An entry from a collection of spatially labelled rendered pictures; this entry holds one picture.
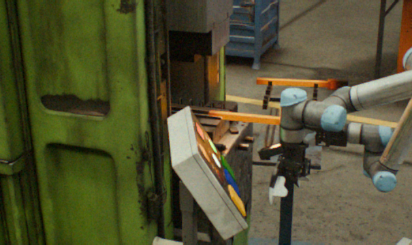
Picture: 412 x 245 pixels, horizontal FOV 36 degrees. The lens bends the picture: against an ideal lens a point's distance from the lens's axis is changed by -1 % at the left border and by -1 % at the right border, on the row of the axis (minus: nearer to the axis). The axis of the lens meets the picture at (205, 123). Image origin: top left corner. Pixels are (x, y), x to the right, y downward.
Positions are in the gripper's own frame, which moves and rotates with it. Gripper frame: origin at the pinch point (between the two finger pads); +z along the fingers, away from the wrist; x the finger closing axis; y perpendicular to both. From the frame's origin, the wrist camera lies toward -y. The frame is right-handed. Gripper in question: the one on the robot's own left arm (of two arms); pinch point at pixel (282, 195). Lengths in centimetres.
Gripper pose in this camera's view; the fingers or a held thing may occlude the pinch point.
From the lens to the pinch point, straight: 204.1
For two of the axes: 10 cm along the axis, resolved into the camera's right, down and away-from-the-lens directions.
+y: 7.5, 2.5, -6.2
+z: 0.1, 9.2, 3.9
